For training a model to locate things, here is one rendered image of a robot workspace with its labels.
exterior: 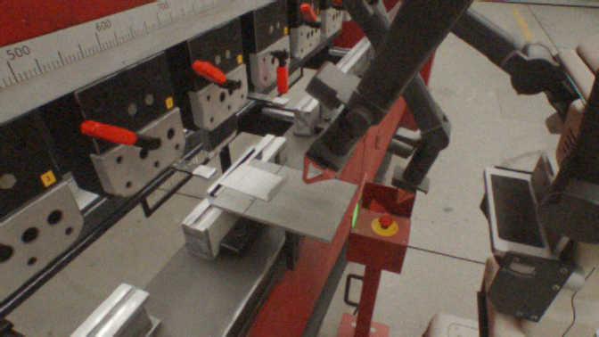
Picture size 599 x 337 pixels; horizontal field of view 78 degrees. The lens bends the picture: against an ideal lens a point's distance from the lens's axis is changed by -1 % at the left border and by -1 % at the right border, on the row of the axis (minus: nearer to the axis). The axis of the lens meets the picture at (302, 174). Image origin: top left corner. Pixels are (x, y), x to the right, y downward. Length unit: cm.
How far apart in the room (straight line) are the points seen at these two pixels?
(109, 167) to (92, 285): 163
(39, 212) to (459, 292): 179
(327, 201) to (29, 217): 51
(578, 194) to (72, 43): 55
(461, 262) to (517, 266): 141
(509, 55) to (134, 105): 68
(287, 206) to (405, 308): 119
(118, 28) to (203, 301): 51
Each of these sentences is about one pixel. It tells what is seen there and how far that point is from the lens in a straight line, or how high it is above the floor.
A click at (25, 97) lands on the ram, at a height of 135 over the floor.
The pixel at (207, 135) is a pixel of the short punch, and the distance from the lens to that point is 74.
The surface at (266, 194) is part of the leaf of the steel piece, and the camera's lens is 79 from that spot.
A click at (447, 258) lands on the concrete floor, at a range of 212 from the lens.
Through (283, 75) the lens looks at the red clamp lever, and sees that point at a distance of 83.
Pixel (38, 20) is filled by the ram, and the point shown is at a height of 142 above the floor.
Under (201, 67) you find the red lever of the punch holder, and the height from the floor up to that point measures 131.
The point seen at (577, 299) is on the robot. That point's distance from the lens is 89.
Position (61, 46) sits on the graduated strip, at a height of 139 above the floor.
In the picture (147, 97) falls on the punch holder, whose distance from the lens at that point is 56.
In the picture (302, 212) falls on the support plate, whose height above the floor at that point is 100.
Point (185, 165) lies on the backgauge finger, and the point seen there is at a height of 100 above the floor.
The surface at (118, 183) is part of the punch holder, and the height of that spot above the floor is 121.
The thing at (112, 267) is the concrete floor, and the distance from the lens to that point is 217.
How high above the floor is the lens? 151
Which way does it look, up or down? 37 degrees down
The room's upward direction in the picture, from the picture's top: straight up
